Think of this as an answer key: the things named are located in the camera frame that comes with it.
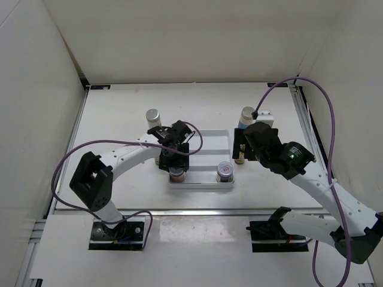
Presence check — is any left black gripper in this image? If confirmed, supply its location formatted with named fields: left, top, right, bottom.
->
left=159, top=142, right=189, bottom=172

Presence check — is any short red-logo jar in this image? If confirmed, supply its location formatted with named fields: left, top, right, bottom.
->
left=169, top=167, right=186, bottom=183
left=216, top=161, right=234, bottom=182

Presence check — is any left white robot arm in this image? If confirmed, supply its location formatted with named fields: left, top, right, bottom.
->
left=69, top=120, right=192, bottom=239

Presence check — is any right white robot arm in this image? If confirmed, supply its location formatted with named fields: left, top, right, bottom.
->
left=232, top=122, right=382, bottom=264

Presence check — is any right tall white spice jar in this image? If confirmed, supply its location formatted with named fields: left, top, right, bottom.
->
left=237, top=106, right=255, bottom=129

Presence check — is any tall white spice jar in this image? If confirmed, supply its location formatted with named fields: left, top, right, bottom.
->
left=237, top=106, right=255, bottom=129
left=145, top=109, right=162, bottom=129

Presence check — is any white divided tray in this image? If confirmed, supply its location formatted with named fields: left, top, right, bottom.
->
left=169, top=129, right=234, bottom=191

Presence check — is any left tall white spice jar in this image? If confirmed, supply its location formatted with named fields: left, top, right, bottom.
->
left=145, top=109, right=162, bottom=129

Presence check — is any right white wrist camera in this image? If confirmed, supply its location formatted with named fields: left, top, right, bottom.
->
left=253, top=110, right=274, bottom=127

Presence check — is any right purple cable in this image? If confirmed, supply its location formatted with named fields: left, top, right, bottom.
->
left=253, top=77, right=351, bottom=287

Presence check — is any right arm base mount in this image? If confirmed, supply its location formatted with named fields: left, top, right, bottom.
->
left=246, top=207, right=309, bottom=253

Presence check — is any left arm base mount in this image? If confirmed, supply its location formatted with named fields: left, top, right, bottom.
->
left=88, top=216, right=146, bottom=251

